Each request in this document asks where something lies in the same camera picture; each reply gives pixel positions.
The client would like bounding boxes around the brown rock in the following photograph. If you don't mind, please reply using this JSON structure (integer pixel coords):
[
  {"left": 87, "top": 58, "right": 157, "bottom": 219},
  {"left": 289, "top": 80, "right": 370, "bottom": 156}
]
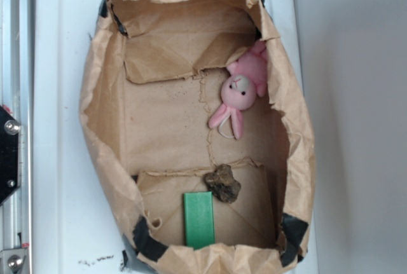
[{"left": 203, "top": 164, "right": 242, "bottom": 203}]

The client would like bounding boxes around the aluminium frame rail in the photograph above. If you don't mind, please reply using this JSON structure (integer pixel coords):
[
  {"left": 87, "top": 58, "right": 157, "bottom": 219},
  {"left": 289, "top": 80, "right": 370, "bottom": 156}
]
[{"left": 1, "top": 0, "right": 35, "bottom": 273}]

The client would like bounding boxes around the black metal bracket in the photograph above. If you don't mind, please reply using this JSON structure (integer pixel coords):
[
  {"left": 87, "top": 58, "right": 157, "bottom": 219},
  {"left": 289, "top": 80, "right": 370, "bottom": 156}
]
[{"left": 0, "top": 106, "right": 21, "bottom": 205}]

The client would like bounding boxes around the brown paper bag liner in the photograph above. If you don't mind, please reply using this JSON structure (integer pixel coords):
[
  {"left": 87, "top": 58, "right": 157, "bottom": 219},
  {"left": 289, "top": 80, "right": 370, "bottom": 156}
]
[{"left": 79, "top": 0, "right": 315, "bottom": 273}]

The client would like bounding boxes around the green rectangular block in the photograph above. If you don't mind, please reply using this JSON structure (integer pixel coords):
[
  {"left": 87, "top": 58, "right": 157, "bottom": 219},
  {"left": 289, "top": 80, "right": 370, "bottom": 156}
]
[{"left": 184, "top": 191, "right": 215, "bottom": 249}]

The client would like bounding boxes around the pink plush bunny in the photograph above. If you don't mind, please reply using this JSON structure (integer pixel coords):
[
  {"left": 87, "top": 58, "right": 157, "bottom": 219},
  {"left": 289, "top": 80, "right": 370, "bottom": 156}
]
[{"left": 208, "top": 41, "right": 268, "bottom": 139}]

